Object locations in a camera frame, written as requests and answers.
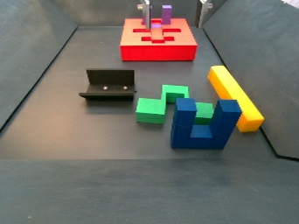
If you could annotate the purple U-shaped block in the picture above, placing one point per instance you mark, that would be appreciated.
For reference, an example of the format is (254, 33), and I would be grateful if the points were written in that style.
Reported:
(166, 14)

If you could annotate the red slotted board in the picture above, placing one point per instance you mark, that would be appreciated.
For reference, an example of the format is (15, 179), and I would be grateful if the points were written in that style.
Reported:
(166, 42)

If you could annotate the green zigzag block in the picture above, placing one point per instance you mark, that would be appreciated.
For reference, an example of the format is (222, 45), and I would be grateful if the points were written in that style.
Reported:
(151, 109)

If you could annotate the black angle bracket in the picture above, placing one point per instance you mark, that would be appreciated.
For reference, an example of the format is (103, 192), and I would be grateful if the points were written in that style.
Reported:
(110, 84)

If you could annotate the yellow long bar block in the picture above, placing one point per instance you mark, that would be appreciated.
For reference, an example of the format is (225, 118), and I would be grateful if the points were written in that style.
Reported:
(230, 91)

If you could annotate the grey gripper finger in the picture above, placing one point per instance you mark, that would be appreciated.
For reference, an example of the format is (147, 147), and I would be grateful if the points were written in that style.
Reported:
(145, 7)
(206, 6)

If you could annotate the blue U-shaped block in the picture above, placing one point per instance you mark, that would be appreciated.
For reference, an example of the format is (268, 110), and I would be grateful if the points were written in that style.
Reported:
(203, 137)

